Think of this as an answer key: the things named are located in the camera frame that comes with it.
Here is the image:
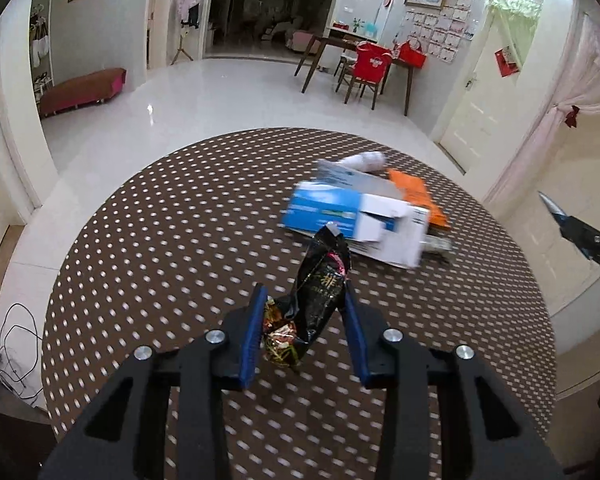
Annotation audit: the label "wooden dining table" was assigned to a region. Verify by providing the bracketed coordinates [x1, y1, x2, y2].
[294, 35, 415, 117]

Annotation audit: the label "orange packet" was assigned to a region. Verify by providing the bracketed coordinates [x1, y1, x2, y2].
[387, 169, 451, 233]

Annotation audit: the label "white armchair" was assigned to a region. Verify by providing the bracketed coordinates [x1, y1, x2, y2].
[267, 17, 301, 41]

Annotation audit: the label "green door curtain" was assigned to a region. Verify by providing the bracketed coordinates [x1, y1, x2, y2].
[482, 0, 543, 23]

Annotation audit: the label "pink door curtain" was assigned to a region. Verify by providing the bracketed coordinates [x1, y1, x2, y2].
[490, 17, 600, 196]

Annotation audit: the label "wide white panel door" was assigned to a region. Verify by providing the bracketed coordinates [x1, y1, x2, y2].
[505, 125, 600, 311]

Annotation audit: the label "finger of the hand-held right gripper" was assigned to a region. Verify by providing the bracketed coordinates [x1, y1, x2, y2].
[538, 190, 588, 261]

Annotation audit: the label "wooden coat stand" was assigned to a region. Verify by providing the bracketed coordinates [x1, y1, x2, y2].
[170, 25, 195, 66]

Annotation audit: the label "red basket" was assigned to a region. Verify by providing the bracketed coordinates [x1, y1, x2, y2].
[397, 35, 427, 69]

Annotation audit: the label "black snack wrapper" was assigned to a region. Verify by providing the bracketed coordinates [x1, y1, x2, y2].
[262, 224, 352, 372]

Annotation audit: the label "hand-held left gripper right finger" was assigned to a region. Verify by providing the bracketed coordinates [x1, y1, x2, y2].
[344, 285, 563, 480]

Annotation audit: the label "red upholstered bench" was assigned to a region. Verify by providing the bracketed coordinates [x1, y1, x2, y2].
[39, 67, 127, 118]

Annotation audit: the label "white coat rack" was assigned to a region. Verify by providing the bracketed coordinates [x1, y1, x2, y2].
[28, 0, 56, 106]

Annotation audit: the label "red chair cover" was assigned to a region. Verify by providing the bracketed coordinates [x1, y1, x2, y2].
[352, 41, 393, 83]

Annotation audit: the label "brown polka dot tablecloth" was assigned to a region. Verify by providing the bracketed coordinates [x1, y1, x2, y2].
[41, 127, 558, 480]

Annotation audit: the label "blue white cardboard box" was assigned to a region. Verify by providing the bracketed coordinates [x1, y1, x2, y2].
[280, 160, 431, 268]

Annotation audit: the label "wooden chair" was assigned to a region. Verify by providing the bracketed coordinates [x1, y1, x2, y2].
[335, 42, 393, 111]

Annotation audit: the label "white bottle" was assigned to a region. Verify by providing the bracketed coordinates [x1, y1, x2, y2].
[341, 151, 387, 173]

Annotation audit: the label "red door hanging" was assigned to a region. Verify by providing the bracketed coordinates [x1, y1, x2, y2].
[495, 46, 522, 78]

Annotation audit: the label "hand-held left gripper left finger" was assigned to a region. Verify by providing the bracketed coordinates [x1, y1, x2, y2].
[39, 282, 268, 480]

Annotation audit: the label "group of wall certificates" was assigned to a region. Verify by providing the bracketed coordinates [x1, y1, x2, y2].
[402, 0, 476, 63]

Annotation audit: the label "narrow white door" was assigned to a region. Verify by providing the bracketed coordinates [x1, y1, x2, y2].
[439, 20, 526, 163]

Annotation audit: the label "black floor cables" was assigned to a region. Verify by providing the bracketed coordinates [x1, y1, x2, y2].
[0, 302, 43, 401]

